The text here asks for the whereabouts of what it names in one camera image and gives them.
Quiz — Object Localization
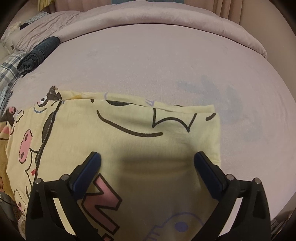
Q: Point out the folded dark navy pants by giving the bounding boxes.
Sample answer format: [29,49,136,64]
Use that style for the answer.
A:
[16,36,60,76]

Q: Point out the pink duvet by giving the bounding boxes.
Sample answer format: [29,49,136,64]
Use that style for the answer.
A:
[11,0,268,60]

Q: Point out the pink curtain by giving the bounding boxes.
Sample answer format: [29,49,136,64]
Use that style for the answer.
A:
[184,0,243,24]

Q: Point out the plaid pillow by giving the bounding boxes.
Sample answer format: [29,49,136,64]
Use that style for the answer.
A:
[1,11,49,113]

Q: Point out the yellow cartoon print pants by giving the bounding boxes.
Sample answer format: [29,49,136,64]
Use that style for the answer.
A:
[1,87,221,240]

